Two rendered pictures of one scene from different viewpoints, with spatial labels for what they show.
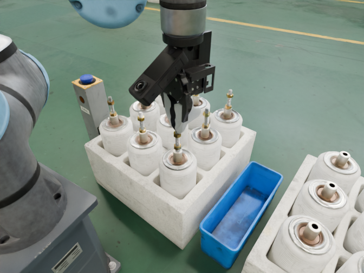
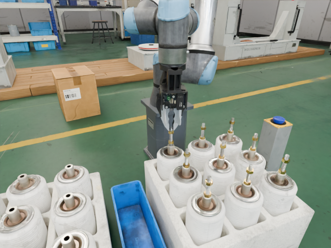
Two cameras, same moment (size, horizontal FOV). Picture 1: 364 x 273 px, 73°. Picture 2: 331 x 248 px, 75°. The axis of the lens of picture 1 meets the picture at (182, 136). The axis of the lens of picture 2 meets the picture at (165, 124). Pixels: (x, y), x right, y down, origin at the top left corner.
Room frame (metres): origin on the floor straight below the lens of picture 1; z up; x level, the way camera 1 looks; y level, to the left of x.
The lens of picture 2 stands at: (0.73, -0.52, 0.68)
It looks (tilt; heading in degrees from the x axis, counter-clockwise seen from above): 28 degrees down; 121
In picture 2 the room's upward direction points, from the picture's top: straight up
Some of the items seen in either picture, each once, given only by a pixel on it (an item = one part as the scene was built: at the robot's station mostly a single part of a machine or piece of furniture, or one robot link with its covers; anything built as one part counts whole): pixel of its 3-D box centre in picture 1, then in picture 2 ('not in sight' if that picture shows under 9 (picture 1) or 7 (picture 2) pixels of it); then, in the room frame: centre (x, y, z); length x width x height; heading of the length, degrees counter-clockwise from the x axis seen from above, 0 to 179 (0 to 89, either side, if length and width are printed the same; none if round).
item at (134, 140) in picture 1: (143, 140); (201, 145); (0.51, 0.10, 0.25); 0.08 x 0.08 x 0.01
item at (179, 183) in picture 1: (177, 182); (170, 172); (0.43, 0.01, 0.16); 0.10 x 0.10 x 0.18
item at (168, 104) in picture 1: (179, 108); (178, 119); (0.46, 0.01, 0.39); 0.06 x 0.03 x 0.09; 126
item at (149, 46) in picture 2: not in sight; (151, 46); (-0.80, 1.71, 0.29); 0.30 x 0.30 x 0.06
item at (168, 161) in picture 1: (177, 158); (170, 152); (0.43, 0.01, 0.25); 0.08 x 0.08 x 0.01
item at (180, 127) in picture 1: (189, 115); (165, 119); (0.43, -0.02, 0.39); 0.06 x 0.03 x 0.09; 126
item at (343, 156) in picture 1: (342, 158); (68, 243); (0.42, -0.38, 0.26); 0.02 x 0.02 x 0.03
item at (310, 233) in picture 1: (311, 231); (70, 170); (0.24, -0.24, 0.26); 0.02 x 0.02 x 0.03
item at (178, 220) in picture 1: (173, 157); (214, 201); (0.60, 0.03, 0.09); 0.39 x 0.39 x 0.18; 51
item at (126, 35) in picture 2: not in sight; (129, 24); (-3.20, 4.23, 0.35); 0.59 x 0.47 x 0.69; 148
